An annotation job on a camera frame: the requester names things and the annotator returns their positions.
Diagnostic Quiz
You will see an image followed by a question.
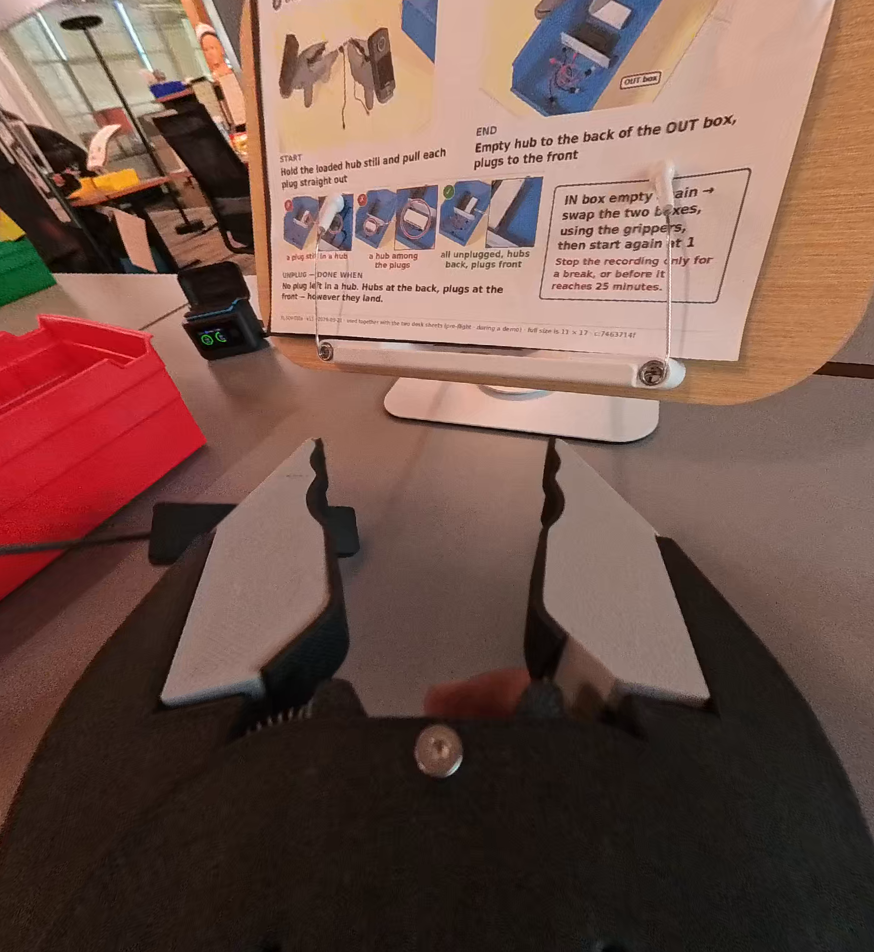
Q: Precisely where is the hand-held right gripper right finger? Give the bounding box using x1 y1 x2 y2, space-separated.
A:
523 437 711 718

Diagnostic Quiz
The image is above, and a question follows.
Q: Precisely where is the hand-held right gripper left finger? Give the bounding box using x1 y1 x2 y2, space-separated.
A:
159 437 351 708

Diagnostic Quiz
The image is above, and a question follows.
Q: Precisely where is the black USB hub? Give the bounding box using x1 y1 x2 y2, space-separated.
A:
149 503 360 566

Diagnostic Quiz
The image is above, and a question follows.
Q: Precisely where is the black hub cable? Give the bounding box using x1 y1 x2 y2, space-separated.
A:
0 532 154 559

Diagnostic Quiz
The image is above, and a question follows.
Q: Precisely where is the person's right hand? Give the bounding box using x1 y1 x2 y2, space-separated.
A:
424 668 531 718

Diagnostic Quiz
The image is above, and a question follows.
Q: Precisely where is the red plastic bin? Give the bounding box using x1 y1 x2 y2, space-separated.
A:
0 314 207 632

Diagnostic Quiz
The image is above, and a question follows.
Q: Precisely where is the white stand base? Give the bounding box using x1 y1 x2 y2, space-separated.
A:
383 378 661 445

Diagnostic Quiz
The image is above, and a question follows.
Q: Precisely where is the black charging case with display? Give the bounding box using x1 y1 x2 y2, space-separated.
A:
177 262 268 361

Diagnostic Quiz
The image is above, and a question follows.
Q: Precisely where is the white board ledge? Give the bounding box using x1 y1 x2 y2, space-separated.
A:
316 338 686 389

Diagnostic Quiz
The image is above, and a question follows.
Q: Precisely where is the printed instruction sheet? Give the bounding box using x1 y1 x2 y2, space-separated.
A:
247 0 836 363

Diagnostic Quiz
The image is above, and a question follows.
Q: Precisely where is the black office chair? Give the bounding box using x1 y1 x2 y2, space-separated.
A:
150 104 253 255

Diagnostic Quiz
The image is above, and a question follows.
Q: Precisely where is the yellow plastic bin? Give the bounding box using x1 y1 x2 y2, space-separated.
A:
72 168 142 199

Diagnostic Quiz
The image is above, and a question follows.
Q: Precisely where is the instruction sheet on wooden stand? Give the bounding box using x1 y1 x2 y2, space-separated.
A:
238 0 874 406

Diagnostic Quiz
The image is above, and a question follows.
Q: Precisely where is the black floor lamp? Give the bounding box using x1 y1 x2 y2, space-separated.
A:
60 13 203 238

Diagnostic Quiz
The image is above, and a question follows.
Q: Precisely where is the wire page holder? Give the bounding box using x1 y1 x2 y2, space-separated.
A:
316 195 355 361
641 160 678 384

